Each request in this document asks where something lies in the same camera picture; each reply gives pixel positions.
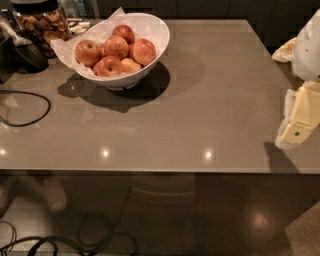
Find small yellowish apple front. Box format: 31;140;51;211
121;58;142;74

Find red apple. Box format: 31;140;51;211
132;39;157;66
75;40;100;67
112;25;135;44
93;56;123;77
104;35;129;60

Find black cable on table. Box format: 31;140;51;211
0;89;52;128

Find white bowl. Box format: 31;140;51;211
77;13;170;90

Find small white items behind bowl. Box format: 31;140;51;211
68;19;90;34

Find red apple back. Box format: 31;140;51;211
112;25;135;44

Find small red apple hidden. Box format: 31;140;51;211
99;44;105;57

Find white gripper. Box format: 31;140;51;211
272;9;320;150

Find glass jar of dried snacks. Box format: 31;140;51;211
10;0;71;58

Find black cables on floor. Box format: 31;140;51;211
0;186;138;256

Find black round appliance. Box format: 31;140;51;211
11;43;49;74

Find white paper liner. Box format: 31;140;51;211
51;8;136;79

